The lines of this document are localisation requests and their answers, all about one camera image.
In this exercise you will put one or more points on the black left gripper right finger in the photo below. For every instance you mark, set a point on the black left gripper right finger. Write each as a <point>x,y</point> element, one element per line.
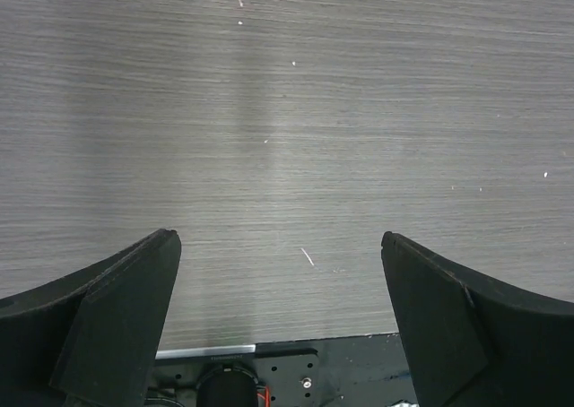
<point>472,340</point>

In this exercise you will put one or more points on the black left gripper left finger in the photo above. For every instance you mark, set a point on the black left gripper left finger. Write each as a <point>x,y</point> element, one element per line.
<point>90,338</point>

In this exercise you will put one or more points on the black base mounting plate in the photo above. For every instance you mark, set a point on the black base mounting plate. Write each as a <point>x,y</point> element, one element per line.
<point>363,370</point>

